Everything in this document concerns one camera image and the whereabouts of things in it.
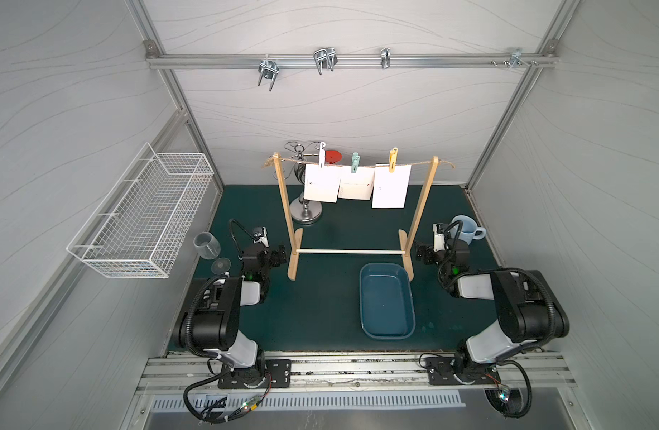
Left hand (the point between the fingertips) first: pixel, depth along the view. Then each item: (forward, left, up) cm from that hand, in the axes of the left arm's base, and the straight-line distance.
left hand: (265, 243), depth 94 cm
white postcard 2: (+1, -31, +28) cm, 42 cm away
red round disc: (+22, -24, +22) cm, 39 cm away
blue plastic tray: (-19, -42, -7) cm, 47 cm away
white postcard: (0, -40, +29) cm, 49 cm away
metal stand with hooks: (+21, -10, -5) cm, 24 cm away
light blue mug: (+9, -76, -2) cm, 77 cm away
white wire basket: (-11, +26, +24) cm, 37 cm away
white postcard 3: (+2, -21, +28) cm, 36 cm away
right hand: (+3, -60, 0) cm, 60 cm away
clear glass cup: (-5, +17, +6) cm, 19 cm away
